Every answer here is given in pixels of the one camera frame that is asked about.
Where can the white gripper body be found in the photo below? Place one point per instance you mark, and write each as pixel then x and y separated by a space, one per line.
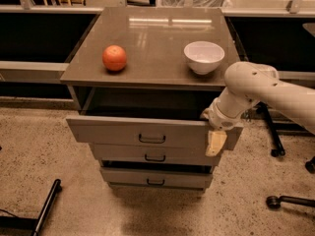
pixel 220 119

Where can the grey top drawer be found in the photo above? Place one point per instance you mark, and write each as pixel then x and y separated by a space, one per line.
pixel 141 132

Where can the grey drawer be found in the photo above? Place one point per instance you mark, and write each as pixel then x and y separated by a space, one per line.
pixel 169 155
pixel 151 178
pixel 141 132

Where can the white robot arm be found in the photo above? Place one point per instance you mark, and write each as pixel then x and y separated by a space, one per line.
pixel 247 84

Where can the grey drawer cabinet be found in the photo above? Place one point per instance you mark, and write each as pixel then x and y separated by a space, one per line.
pixel 156 82

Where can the grey middle drawer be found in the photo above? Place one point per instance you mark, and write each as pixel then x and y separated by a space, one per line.
pixel 169 155

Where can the grey bottom drawer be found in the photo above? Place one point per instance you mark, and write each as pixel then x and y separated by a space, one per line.
pixel 151 178

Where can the white bowl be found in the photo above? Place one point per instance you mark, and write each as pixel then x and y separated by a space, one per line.
pixel 203 57

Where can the black stand leg right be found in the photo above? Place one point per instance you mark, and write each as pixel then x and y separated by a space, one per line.
pixel 278 149

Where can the black stand leg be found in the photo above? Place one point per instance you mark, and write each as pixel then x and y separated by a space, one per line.
pixel 33 225
pixel 278 149

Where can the black caster leg right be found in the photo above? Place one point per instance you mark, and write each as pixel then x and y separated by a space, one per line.
pixel 274 202

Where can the black caster far right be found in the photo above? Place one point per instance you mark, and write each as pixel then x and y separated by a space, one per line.
pixel 310 165

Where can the orange fruit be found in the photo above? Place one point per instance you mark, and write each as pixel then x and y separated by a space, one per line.
pixel 114 58

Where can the black stand leg left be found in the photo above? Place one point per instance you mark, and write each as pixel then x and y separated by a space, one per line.
pixel 33 225

